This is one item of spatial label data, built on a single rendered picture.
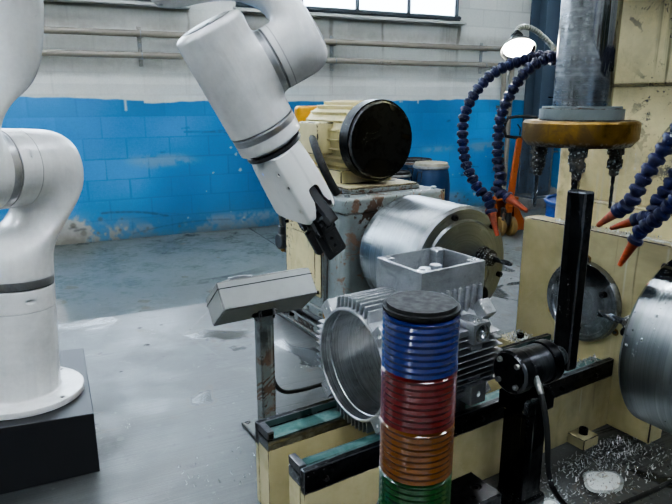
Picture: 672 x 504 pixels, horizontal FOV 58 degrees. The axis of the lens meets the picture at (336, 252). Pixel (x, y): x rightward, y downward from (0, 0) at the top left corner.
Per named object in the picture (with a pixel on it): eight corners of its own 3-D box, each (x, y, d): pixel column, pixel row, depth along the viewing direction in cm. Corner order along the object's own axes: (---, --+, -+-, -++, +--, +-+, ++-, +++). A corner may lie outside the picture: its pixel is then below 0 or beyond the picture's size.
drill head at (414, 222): (406, 278, 157) (409, 182, 151) (515, 321, 127) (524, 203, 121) (324, 294, 144) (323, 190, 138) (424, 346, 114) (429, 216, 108)
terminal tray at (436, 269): (434, 289, 96) (436, 245, 94) (484, 308, 88) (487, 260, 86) (374, 303, 90) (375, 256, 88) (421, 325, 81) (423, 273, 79)
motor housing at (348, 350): (414, 368, 103) (417, 261, 99) (499, 415, 88) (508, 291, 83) (314, 399, 93) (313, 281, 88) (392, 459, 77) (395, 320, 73)
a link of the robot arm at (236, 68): (289, 98, 79) (227, 132, 78) (238, 0, 73) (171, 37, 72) (303, 109, 71) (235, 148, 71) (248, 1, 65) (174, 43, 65)
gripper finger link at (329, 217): (289, 173, 76) (292, 197, 81) (331, 211, 74) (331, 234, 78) (296, 168, 77) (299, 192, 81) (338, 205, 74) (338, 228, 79)
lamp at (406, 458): (420, 437, 54) (421, 391, 53) (467, 472, 49) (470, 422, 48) (364, 458, 51) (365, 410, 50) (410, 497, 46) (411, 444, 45)
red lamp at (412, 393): (421, 391, 53) (423, 344, 52) (470, 422, 48) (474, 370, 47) (365, 410, 50) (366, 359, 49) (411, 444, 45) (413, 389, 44)
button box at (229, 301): (303, 308, 108) (294, 281, 110) (318, 292, 102) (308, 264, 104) (212, 327, 99) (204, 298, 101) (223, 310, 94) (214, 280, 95)
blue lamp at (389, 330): (423, 344, 52) (425, 294, 50) (474, 370, 47) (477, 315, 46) (366, 359, 49) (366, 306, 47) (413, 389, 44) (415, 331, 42)
